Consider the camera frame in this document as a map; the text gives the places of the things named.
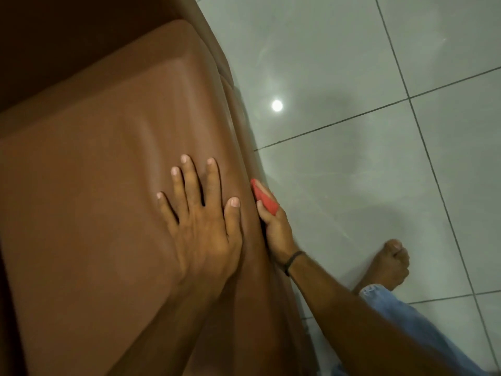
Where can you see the person's left hand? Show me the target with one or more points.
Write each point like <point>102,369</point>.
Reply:
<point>203,242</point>

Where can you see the person's right hand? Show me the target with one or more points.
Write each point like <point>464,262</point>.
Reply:
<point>280,238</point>

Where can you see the person's left middle finger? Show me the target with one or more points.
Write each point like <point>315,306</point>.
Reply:
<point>191,180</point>

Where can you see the person's left little finger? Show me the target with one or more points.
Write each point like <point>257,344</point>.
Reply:
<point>166,209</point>

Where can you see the person's right thumb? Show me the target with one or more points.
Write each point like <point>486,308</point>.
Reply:
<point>264,213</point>

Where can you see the person's left thumb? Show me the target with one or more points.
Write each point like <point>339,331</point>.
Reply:
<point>233,221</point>

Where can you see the red cleaning sponge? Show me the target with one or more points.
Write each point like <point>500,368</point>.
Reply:
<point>263,197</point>

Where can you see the person's left forearm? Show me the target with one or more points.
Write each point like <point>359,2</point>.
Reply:
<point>172,332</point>

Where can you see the person's right forearm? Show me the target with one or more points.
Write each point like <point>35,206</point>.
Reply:
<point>352,321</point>

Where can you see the black wristband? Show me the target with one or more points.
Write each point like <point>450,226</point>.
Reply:
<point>292,261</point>

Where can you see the brown leather sofa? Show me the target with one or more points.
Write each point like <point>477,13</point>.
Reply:
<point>90,160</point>

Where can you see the person's bare foot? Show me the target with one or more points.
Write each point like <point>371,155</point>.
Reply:
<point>385,266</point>

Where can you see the blue jeans trouser leg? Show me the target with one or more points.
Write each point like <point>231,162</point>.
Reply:
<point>415,328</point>

